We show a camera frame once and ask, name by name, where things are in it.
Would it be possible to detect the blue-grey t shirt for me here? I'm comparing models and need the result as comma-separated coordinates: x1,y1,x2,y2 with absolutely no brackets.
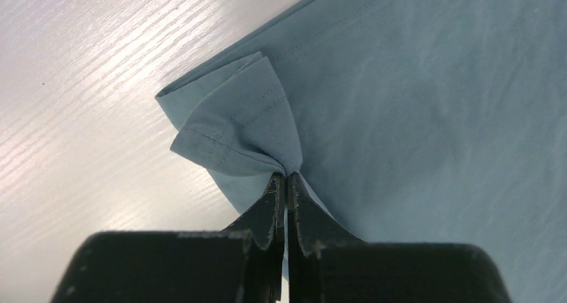
156,0,566,302

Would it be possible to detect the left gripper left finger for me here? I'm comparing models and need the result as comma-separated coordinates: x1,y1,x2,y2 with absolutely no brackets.
224,173,286,302

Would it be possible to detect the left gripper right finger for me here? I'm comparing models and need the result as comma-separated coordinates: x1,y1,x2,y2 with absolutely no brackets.
287,173,363,302

